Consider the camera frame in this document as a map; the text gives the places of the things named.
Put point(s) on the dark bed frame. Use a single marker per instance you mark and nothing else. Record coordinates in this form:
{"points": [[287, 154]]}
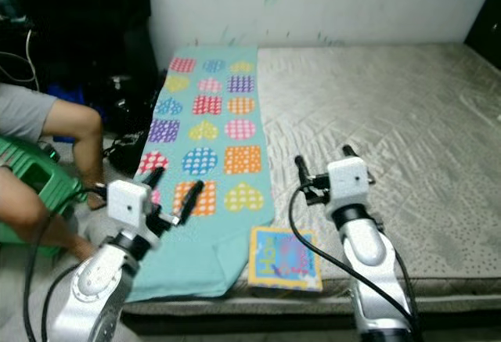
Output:
{"points": [[282, 314]]}

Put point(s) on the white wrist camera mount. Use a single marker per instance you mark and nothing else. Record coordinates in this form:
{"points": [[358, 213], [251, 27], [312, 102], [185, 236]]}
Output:
{"points": [[127, 205], [348, 184]]}

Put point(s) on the green plastic stool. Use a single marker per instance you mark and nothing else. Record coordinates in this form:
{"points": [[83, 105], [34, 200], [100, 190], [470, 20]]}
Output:
{"points": [[39, 178]]}

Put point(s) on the grey quilted mattress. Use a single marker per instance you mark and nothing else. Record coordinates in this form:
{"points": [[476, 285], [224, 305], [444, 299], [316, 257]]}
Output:
{"points": [[383, 107]]}

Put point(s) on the dark tufted headboard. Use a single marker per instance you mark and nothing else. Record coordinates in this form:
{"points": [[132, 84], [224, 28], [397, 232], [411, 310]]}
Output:
{"points": [[487, 33]]}

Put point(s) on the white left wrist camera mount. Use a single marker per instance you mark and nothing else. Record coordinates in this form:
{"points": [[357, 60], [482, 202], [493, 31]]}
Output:
{"points": [[127, 205]]}

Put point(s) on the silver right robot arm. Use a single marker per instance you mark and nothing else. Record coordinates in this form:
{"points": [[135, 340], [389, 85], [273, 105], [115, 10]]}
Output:
{"points": [[368, 252]]}

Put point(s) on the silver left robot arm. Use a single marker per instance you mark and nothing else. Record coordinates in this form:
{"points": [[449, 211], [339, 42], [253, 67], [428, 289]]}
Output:
{"points": [[94, 287]]}

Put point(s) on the black cabinet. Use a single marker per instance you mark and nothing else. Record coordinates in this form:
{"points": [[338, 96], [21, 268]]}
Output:
{"points": [[78, 21]]}

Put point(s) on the blue item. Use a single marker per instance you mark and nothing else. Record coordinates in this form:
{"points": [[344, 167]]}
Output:
{"points": [[66, 93]]}

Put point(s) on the colourful children's book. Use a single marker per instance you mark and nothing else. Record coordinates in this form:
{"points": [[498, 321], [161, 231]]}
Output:
{"points": [[284, 260]]}

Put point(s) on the teal blanket with colourful shapes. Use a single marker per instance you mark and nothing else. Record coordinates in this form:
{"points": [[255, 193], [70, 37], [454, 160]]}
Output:
{"points": [[211, 146]]}

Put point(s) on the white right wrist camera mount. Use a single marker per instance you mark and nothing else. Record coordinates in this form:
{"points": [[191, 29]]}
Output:
{"points": [[348, 184]]}

